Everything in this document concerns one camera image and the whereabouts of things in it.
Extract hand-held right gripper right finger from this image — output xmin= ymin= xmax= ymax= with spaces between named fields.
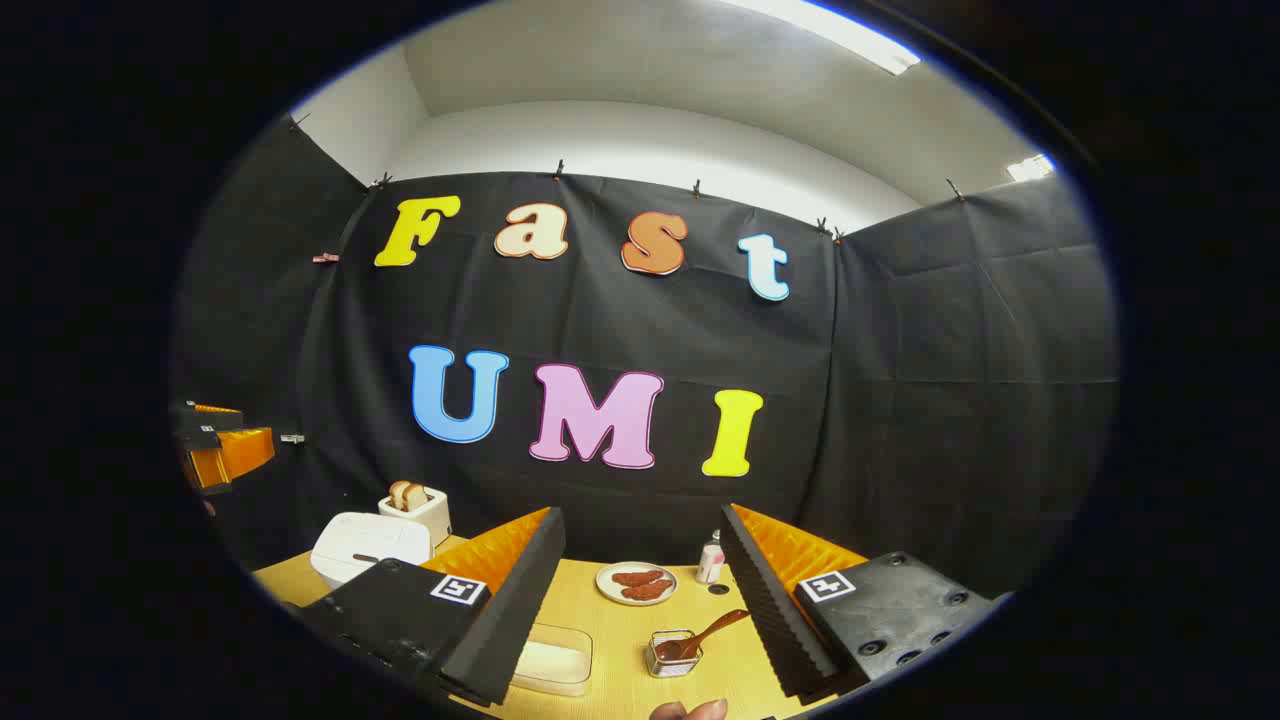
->
xmin=718 ymin=503 xmax=1011 ymax=706

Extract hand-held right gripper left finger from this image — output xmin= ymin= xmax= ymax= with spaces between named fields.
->
xmin=300 ymin=506 xmax=567 ymax=709

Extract brown wooden spoon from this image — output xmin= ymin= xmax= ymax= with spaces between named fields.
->
xmin=655 ymin=609 xmax=751 ymax=663

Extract clear box of rice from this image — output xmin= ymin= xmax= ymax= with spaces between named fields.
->
xmin=510 ymin=623 xmax=594 ymax=698

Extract wire chopstick holder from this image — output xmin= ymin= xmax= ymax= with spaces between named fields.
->
xmin=645 ymin=629 xmax=703 ymax=679

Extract white rice cooker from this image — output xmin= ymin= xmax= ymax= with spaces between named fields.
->
xmin=310 ymin=512 xmax=433 ymax=591

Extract white round plate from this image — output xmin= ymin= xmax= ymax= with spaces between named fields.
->
xmin=595 ymin=561 xmax=679 ymax=607

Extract white toaster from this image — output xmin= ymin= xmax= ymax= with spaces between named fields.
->
xmin=378 ymin=487 xmax=453 ymax=549

